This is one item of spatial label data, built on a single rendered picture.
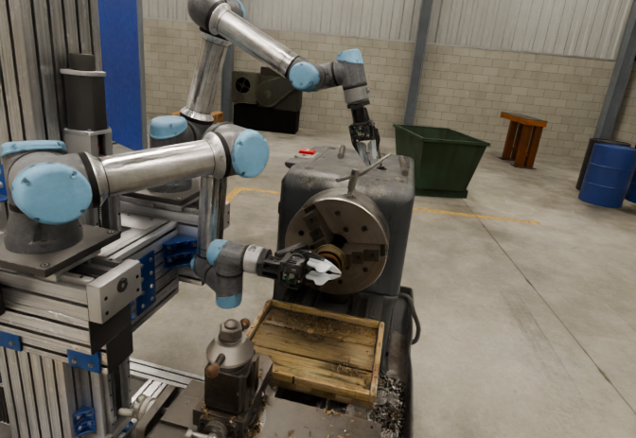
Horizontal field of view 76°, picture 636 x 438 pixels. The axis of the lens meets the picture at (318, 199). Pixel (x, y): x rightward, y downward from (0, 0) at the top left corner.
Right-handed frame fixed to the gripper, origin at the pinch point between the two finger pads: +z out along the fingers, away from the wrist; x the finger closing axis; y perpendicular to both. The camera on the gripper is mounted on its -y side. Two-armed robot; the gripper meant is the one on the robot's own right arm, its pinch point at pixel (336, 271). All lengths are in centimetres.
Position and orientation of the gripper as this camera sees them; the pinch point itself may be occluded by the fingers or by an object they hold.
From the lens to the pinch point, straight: 110.9
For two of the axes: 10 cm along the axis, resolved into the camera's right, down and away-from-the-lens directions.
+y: -2.4, 2.8, -9.3
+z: 9.7, 1.6, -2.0
